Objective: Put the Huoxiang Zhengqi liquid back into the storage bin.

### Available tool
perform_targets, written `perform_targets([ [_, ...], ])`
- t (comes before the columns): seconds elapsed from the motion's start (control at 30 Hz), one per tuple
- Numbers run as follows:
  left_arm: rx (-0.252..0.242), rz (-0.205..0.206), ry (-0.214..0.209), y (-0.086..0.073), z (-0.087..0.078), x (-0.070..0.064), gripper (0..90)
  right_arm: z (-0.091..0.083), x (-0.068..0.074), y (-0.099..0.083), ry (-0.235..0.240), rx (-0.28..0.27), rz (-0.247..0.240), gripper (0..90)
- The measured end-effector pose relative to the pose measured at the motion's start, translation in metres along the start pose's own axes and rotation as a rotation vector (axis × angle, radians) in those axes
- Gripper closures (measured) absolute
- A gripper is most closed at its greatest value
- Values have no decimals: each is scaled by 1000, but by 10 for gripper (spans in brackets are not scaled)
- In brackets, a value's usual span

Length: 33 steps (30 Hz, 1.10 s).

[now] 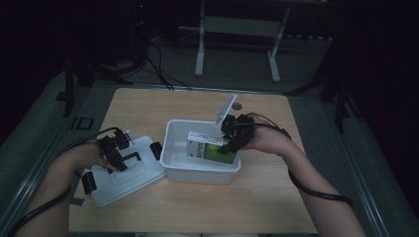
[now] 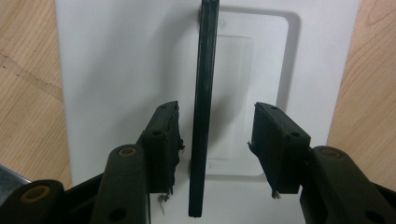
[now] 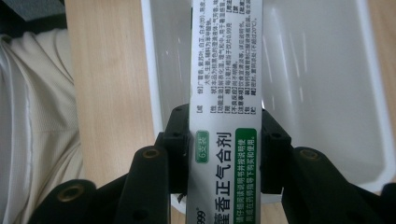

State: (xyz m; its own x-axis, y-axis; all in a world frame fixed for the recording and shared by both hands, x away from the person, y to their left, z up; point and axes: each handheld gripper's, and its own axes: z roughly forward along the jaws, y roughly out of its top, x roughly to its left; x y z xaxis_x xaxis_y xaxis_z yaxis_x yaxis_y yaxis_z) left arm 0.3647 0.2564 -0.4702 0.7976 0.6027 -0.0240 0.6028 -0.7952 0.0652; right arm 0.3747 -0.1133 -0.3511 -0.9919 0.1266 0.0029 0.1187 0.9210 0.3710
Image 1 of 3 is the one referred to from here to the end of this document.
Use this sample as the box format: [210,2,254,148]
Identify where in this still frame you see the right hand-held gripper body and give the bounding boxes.
[214,94,256,147]

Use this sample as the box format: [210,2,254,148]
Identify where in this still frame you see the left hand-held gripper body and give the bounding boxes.
[97,127,134,163]

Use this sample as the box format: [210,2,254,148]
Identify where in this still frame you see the white box lid black handle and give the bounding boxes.
[80,135,167,208]

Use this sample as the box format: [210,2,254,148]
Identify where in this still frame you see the green and white carton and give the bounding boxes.
[186,130,239,165]

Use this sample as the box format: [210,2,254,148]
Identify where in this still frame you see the white plastic storage box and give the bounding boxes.
[160,118,242,186]

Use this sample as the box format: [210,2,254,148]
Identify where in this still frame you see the person's right hand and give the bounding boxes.
[242,113,292,156]

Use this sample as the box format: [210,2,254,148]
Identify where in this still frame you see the person's left hand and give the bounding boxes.
[60,140,114,173]

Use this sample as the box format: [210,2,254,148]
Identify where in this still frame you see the black tripod stand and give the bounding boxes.
[285,45,365,134]
[55,53,134,119]

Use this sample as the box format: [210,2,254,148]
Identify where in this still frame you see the white metal stand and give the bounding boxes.
[195,0,292,83]

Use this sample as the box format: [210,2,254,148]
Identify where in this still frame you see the dark equipment rack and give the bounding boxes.
[126,0,151,65]

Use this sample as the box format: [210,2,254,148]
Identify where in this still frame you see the left hand-held gripper cable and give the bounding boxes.
[8,126,121,237]

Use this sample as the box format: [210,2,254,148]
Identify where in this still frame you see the hand-held gripper cable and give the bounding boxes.
[8,126,121,237]
[249,113,355,208]

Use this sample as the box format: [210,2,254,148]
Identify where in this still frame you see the grey metal floor rail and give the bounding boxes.
[335,129,393,237]
[0,122,72,231]

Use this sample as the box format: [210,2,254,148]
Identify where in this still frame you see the black floor cables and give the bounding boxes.
[144,40,193,92]

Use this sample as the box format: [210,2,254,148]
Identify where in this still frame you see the right hand-held gripper cable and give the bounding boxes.
[249,113,355,208]

